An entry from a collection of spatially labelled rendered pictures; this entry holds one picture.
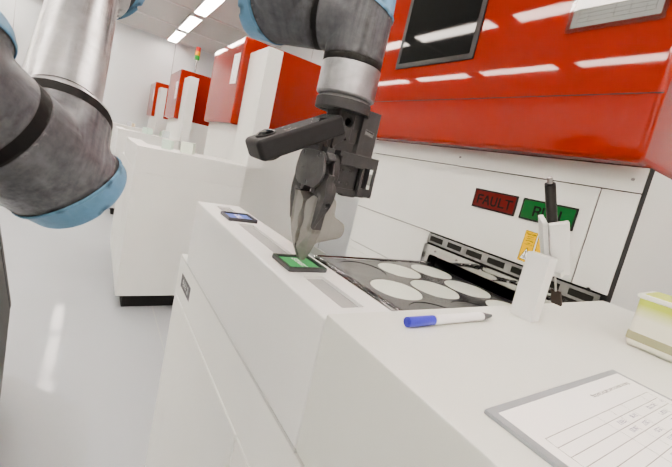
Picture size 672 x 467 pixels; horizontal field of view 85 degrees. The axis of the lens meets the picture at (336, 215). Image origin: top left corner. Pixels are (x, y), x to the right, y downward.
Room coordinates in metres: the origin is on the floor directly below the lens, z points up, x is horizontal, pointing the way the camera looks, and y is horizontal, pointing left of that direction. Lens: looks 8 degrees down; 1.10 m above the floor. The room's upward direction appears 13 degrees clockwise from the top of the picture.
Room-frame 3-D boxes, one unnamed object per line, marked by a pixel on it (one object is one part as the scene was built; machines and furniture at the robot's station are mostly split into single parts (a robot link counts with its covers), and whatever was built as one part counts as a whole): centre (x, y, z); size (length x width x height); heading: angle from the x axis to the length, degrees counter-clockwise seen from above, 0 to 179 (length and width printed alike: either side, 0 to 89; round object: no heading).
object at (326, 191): (0.46, 0.03, 1.06); 0.05 x 0.02 x 0.09; 34
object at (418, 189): (1.02, -0.31, 1.02); 0.81 x 0.03 x 0.40; 34
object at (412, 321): (0.38, -0.15, 0.97); 0.14 x 0.01 x 0.01; 125
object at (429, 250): (0.87, -0.40, 0.89); 0.44 x 0.02 x 0.10; 34
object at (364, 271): (0.73, -0.23, 0.90); 0.34 x 0.34 x 0.01; 34
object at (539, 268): (0.47, -0.28, 1.03); 0.06 x 0.04 x 0.13; 124
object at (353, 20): (0.49, 0.03, 1.28); 0.09 x 0.08 x 0.11; 77
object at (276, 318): (0.58, 0.11, 0.89); 0.55 x 0.09 x 0.14; 34
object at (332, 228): (0.48, 0.01, 1.02); 0.06 x 0.03 x 0.09; 124
